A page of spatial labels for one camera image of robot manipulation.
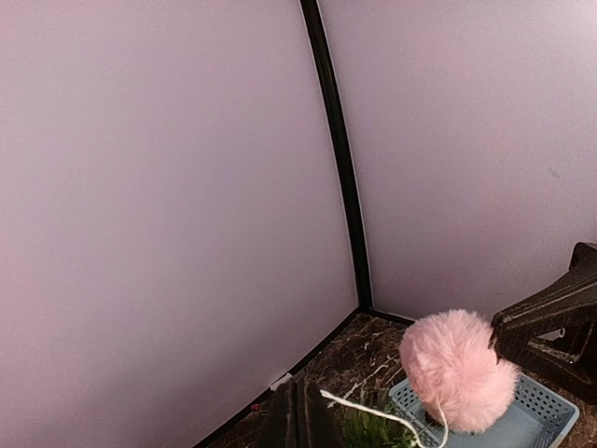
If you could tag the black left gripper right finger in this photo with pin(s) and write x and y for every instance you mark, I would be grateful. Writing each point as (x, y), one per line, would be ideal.
(316, 425)

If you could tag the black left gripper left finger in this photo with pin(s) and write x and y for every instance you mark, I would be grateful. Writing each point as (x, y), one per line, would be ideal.
(279, 429)

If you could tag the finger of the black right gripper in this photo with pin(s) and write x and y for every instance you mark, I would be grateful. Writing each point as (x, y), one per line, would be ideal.
(553, 332)

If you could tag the small green christmas tree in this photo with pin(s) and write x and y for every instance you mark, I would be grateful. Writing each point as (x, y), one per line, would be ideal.
(365, 430)

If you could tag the light blue plastic basket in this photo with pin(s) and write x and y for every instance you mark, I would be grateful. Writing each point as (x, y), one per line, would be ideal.
(538, 417)

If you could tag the pink pompom ornament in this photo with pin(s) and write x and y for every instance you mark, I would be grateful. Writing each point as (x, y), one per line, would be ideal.
(455, 372)

